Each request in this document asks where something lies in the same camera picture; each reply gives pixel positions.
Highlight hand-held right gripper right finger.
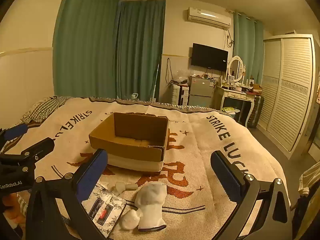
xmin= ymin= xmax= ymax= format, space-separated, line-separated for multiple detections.
xmin=210 ymin=151 xmax=294 ymax=240

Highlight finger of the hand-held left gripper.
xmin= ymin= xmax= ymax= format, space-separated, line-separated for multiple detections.
xmin=0 ymin=124 xmax=28 ymax=153
xmin=0 ymin=137 xmax=56 ymax=174

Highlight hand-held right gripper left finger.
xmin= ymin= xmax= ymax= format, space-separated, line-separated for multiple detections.
xmin=25 ymin=149 xmax=108 ymax=240

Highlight small white plastic wrap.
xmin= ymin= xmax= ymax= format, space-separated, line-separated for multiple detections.
xmin=111 ymin=182 xmax=138 ymax=193

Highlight floral tissue packet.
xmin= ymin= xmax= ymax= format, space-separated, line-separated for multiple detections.
xmin=82 ymin=182 xmax=128 ymax=238

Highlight white sock ball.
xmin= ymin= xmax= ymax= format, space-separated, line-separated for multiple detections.
xmin=119 ymin=209 xmax=143 ymax=230

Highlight white sock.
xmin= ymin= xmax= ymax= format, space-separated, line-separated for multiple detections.
xmin=135 ymin=182 xmax=167 ymax=231

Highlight orange patterned cloth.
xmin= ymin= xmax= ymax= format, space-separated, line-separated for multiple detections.
xmin=2 ymin=191 xmax=28 ymax=222

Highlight green checked bedsheet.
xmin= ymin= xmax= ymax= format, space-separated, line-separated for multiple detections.
xmin=21 ymin=95 xmax=73 ymax=125

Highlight cream printed blanket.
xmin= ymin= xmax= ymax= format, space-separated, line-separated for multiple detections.
xmin=25 ymin=96 xmax=292 ymax=240

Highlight waste bin with yellow paper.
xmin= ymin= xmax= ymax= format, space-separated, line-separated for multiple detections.
xmin=222 ymin=106 xmax=242 ymax=117

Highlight dark suitcase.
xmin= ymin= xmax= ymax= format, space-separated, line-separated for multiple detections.
xmin=250 ymin=95 xmax=265 ymax=129

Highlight white dressing table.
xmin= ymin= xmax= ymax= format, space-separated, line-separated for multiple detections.
xmin=216 ymin=84 xmax=255 ymax=128

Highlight striped hanging garment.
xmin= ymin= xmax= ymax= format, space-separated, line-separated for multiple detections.
xmin=299 ymin=161 xmax=320 ymax=196

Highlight grey mini fridge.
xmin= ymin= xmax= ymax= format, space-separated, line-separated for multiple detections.
xmin=188 ymin=75 xmax=216 ymax=108

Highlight white suitcase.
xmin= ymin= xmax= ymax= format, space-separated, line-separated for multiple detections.
xmin=171 ymin=83 xmax=189 ymax=105

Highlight white louvred wardrobe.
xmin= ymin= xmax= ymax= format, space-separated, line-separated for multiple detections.
xmin=257 ymin=34 xmax=320 ymax=159

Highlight white mop pole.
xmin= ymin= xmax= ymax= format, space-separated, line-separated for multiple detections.
xmin=152 ymin=61 xmax=160 ymax=102

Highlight oval vanity mirror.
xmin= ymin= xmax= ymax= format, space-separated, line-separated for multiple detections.
xmin=227 ymin=56 xmax=245 ymax=83

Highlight clear plastic bag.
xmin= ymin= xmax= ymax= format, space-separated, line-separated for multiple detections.
xmin=175 ymin=69 xmax=190 ymax=82

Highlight wide green curtain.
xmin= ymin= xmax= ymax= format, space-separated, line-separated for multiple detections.
xmin=53 ymin=0 xmax=120 ymax=98

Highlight narrow green curtain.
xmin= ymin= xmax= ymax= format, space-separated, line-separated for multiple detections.
xmin=115 ymin=0 xmax=167 ymax=103

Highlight light green window curtain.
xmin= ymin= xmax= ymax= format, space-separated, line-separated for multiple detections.
xmin=233 ymin=11 xmax=264 ymax=85

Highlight white air conditioner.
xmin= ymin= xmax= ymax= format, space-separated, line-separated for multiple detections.
xmin=187 ymin=7 xmax=232 ymax=28

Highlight black wall cables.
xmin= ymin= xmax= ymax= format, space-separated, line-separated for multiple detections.
xmin=166 ymin=58 xmax=176 ymax=85

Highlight black wall television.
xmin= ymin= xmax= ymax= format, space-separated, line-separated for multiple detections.
xmin=191 ymin=43 xmax=229 ymax=71

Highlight air conditioner cable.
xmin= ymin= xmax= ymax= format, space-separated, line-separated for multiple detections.
xmin=226 ymin=29 xmax=235 ymax=48

